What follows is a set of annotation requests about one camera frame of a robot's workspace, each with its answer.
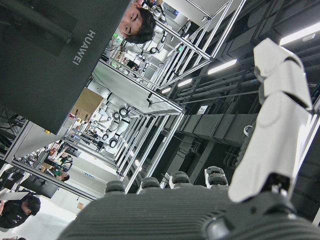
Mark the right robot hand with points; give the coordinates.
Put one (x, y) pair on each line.
(155, 215)

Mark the brown cardboard box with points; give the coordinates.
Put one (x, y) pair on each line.
(87, 103)

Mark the person in black jacket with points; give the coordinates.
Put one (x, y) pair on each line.
(15, 212)

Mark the ceiling light strip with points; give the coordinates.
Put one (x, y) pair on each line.
(222, 66)

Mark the black Huawei monitor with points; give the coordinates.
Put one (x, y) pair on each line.
(37, 75)

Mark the person with black hair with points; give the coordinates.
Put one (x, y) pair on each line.
(140, 22)

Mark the aluminium frame cell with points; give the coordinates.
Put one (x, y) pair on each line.
(207, 37)
(160, 110)

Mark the white security camera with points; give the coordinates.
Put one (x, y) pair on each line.
(248, 130)

